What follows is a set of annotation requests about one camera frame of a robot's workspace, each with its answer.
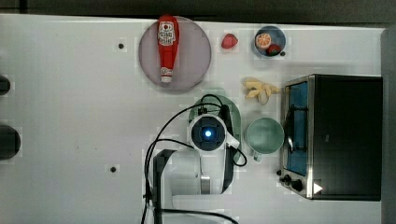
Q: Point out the green mug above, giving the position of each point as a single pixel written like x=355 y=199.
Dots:
x=264 y=136

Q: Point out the yellow peeled banana toy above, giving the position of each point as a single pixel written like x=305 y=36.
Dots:
x=262 y=91

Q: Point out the grey round plate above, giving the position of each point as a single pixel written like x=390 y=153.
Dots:
x=192 y=60

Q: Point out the orange slice toy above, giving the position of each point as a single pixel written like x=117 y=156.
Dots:
x=263 y=41

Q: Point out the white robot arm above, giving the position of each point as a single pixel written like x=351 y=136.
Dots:
x=205 y=168

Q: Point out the blue bowl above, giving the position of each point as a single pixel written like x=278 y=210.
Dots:
x=278 y=38

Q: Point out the red ketchup bottle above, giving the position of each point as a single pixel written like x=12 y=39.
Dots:
x=167 y=38

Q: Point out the small red strawberry toy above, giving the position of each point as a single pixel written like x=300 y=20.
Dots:
x=273 y=50

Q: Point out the silver toaster oven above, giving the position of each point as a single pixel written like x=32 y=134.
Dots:
x=333 y=137

